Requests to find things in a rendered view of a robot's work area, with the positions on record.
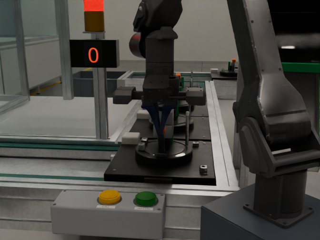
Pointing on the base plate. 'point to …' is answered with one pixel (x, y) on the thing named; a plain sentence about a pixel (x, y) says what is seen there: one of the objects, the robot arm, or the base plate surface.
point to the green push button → (145, 198)
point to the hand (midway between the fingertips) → (159, 120)
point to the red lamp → (93, 5)
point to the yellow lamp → (94, 21)
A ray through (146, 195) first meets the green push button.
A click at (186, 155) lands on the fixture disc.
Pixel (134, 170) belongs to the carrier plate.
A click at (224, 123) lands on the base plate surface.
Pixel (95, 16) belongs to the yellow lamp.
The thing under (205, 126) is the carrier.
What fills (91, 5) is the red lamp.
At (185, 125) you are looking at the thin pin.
